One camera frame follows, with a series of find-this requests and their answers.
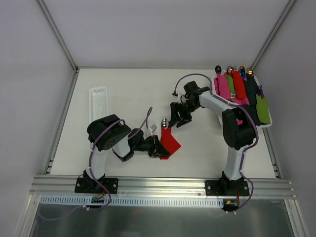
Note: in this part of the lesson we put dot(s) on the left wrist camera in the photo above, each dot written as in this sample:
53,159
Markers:
151,129

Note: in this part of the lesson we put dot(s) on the white perforated utensil tray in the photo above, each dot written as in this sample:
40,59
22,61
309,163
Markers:
98,103

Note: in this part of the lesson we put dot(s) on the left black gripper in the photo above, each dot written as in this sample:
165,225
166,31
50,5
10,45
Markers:
155,147

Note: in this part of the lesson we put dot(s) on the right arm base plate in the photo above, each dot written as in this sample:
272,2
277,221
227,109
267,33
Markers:
219,188

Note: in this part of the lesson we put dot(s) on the left frame post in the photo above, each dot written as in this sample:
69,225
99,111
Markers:
54,28

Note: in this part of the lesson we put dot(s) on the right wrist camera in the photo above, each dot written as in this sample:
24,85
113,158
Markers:
180,97

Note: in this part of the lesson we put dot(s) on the white tray of rolls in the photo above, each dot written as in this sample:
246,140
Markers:
233,95

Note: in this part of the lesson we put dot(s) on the green napkin roll right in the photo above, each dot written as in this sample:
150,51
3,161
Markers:
262,110

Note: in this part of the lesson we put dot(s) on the pink napkin roll upper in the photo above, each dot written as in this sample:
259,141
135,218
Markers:
223,87

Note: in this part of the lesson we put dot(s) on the right frame post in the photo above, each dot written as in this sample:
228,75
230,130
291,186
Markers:
273,32

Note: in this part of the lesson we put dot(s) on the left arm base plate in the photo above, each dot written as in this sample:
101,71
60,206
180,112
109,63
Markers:
86,185

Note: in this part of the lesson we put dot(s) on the dark navy napkin roll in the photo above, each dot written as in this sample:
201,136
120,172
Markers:
251,88

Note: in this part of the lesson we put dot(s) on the green handled spoon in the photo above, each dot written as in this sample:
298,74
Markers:
165,123

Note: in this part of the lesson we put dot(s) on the green napkin roll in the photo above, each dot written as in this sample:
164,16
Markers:
230,83
262,110

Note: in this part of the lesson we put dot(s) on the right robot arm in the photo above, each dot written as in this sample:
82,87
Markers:
239,132

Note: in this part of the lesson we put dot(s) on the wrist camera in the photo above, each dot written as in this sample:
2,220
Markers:
151,129
180,97

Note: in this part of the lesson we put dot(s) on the pink napkin roll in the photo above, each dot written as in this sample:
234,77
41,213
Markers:
223,87
241,101

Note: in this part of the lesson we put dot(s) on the red napkin roll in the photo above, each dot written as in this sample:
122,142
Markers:
239,86

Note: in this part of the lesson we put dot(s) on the white slotted cable duct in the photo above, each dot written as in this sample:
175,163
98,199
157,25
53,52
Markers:
133,201

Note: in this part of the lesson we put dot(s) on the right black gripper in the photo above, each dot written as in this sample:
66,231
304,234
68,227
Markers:
182,110

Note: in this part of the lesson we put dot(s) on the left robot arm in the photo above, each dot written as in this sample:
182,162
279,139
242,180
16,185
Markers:
112,133

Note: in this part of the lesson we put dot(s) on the frame post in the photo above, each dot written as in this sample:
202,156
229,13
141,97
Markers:
273,32
54,28

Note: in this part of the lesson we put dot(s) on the red paper napkin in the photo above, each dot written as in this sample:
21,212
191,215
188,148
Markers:
169,142

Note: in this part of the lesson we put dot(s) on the green napkin roll left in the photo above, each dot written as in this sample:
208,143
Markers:
230,83

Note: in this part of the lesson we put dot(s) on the pink napkin roll lower right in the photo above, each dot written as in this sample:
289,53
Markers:
241,101

